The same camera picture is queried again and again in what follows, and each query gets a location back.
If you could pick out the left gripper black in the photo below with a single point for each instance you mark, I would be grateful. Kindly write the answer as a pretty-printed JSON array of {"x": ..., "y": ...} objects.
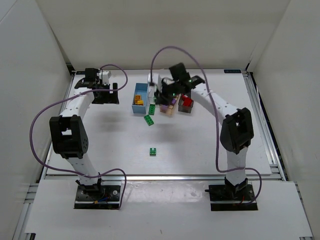
[{"x": 105, "y": 96}]

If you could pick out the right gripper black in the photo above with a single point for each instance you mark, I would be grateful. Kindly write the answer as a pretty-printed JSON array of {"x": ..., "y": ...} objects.
[{"x": 161, "y": 98}]

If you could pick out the green lego plate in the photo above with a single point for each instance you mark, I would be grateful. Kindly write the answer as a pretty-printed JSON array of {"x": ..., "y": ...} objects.
[
  {"x": 152, "y": 109},
  {"x": 148, "y": 120}
]

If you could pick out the orange transparent lego brick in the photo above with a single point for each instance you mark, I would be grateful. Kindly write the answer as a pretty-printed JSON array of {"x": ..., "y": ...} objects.
[{"x": 137, "y": 97}]

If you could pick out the red curved lego brick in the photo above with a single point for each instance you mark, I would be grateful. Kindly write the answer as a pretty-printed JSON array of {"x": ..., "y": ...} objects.
[{"x": 184, "y": 97}]

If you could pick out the red long lego brick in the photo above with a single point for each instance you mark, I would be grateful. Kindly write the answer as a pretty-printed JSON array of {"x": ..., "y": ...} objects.
[{"x": 188, "y": 102}]

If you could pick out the green lego brick bottom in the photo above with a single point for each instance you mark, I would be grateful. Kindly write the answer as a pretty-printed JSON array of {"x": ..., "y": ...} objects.
[{"x": 152, "y": 151}]

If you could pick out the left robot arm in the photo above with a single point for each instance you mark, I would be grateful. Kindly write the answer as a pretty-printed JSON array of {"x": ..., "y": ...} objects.
[{"x": 68, "y": 134}]

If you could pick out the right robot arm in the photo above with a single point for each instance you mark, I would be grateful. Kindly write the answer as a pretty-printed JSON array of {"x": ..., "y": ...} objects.
[{"x": 235, "y": 127}]

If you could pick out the clear plastic container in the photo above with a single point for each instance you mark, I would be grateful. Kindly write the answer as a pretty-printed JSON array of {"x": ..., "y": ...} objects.
[{"x": 151, "y": 94}]

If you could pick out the amber transparent plastic container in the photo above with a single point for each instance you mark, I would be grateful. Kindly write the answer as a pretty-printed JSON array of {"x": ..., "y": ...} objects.
[{"x": 171, "y": 108}]

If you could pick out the light blue plastic container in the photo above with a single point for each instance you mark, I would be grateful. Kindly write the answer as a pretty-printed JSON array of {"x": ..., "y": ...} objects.
[{"x": 142, "y": 89}]

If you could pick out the smoky grey plastic container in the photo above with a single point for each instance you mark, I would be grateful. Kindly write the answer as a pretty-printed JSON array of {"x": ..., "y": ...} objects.
[{"x": 182, "y": 108}]

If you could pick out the blue label sticker right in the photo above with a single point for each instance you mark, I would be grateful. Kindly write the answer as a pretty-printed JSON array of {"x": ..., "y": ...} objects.
[{"x": 232, "y": 71}]

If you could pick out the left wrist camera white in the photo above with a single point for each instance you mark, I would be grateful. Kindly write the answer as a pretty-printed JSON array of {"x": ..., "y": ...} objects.
[{"x": 104, "y": 76}]

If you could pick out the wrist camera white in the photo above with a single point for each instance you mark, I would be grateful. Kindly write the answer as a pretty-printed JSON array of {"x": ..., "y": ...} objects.
[
  {"x": 154, "y": 81},
  {"x": 104, "y": 76}
]

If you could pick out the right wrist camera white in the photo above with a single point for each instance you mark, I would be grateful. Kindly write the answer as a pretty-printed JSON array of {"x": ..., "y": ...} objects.
[{"x": 154, "y": 81}]

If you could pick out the aluminium frame rail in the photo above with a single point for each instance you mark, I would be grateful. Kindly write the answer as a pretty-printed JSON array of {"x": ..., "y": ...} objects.
[{"x": 275, "y": 176}]

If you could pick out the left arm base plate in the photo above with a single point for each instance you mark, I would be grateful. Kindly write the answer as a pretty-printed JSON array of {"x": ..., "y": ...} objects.
[{"x": 104, "y": 195}]

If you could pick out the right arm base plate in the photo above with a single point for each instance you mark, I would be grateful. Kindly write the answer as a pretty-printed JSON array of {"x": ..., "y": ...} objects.
[{"x": 221, "y": 199}]

